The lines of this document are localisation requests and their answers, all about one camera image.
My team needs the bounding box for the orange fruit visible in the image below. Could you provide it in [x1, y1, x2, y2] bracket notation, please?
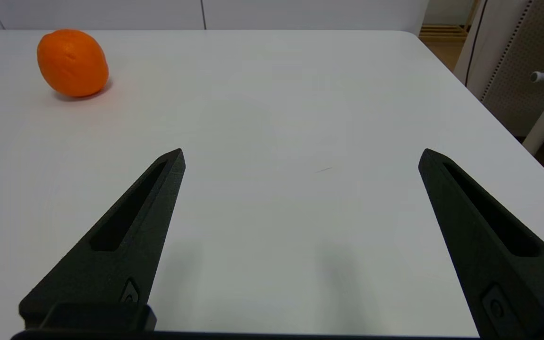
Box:
[36, 29, 110, 98]

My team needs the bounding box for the white pegboard panel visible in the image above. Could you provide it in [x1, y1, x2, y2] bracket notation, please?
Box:
[455, 0, 544, 138]

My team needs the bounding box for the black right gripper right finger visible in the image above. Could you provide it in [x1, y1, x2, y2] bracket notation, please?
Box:
[418, 148, 544, 340]

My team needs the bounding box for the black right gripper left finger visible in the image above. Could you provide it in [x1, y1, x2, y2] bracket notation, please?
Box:
[19, 148, 187, 329]

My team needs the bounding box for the thin black hanging cable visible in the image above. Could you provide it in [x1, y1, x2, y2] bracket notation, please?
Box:
[464, 0, 489, 88]

